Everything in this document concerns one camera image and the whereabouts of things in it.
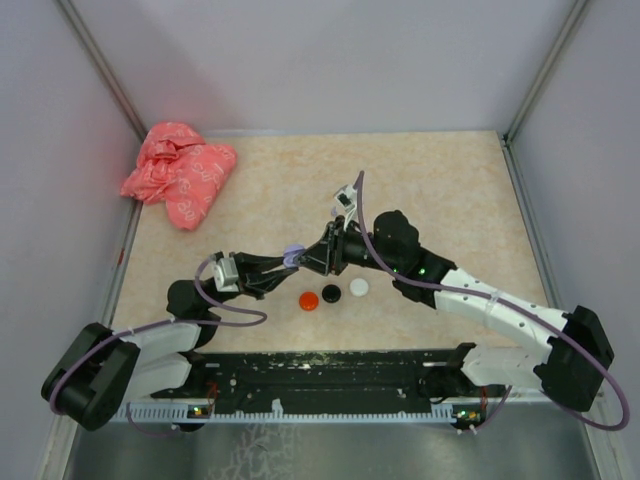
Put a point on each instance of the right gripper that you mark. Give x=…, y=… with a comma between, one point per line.
x=328, y=255

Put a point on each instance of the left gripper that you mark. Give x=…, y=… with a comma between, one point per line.
x=253, y=280

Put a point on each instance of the purple earbud charging case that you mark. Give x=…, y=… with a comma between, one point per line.
x=291, y=255

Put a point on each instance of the black earbud charging case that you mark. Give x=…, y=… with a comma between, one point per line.
x=331, y=293

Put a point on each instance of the orange earbud charging case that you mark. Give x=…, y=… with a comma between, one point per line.
x=308, y=301

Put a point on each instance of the white earbud charging case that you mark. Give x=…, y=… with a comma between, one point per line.
x=359, y=287

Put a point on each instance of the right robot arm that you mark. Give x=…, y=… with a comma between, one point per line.
x=562, y=354

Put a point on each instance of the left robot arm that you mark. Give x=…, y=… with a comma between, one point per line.
x=103, y=370

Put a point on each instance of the pink crumpled cloth bag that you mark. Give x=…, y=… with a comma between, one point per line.
x=175, y=166

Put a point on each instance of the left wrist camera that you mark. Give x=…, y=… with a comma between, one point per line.
x=225, y=273

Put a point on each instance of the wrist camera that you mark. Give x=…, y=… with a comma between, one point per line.
x=346, y=197
x=225, y=273

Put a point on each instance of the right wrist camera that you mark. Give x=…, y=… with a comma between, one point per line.
x=346, y=197

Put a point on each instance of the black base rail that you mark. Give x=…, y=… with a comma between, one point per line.
x=326, y=382

